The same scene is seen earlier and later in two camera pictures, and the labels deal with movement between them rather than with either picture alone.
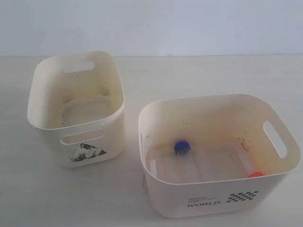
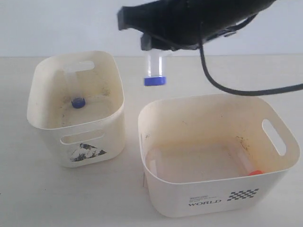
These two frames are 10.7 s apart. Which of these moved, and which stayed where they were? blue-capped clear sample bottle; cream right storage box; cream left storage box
Moved: blue-capped clear sample bottle
Stayed: cream left storage box; cream right storage box
